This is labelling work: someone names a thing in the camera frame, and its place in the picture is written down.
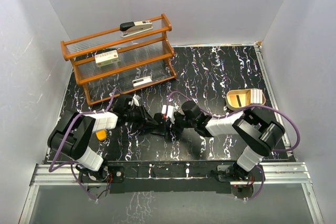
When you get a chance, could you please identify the black leather card holder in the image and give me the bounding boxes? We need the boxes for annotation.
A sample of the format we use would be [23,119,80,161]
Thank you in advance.
[151,113,170,137]

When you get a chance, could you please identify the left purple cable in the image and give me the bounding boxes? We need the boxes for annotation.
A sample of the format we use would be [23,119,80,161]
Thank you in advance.
[48,87,124,201]

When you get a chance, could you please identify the black and beige stapler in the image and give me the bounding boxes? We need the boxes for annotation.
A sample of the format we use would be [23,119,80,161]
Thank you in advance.
[119,20,153,38]

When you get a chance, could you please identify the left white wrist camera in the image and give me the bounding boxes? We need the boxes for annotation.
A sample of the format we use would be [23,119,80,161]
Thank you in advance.
[132,94,141,106]

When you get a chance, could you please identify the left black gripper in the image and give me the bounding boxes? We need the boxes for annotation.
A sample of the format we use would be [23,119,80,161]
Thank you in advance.
[124,104,158,130]

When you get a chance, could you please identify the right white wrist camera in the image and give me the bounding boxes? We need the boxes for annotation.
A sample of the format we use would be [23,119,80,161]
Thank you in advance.
[161,105,176,124]

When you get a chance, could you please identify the purple cable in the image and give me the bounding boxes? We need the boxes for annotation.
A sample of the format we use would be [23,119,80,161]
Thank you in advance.
[166,91,301,200]
[48,87,124,201]

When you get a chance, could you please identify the orange wooden three-tier shelf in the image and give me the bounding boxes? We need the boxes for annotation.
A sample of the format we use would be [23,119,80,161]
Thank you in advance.
[60,14,176,106]

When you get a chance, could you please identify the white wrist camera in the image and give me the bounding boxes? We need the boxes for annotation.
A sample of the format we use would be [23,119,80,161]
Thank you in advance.
[161,105,176,124]
[132,94,141,106]

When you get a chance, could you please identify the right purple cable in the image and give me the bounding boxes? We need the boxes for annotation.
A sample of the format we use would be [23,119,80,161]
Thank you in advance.
[166,91,301,200]

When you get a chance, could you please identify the yellow round tape measure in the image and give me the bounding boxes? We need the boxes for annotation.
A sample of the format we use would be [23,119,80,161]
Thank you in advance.
[96,130,107,142]

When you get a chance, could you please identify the small white stapler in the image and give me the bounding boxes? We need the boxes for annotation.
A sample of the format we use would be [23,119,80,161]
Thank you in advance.
[132,77,152,88]

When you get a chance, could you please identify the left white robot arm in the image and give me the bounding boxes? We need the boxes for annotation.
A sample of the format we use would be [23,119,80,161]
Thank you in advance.
[47,94,159,182]

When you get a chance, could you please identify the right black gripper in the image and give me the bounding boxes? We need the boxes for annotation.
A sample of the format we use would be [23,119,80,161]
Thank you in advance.
[166,111,196,132]

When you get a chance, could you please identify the white staples box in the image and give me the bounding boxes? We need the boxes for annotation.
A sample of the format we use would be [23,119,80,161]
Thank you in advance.
[94,50,119,67]

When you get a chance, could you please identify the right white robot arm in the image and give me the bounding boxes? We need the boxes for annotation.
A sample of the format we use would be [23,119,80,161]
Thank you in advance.
[162,100,285,180]

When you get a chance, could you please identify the wooden oval card tray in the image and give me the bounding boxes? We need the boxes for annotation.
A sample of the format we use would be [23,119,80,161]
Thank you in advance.
[225,89,250,111]

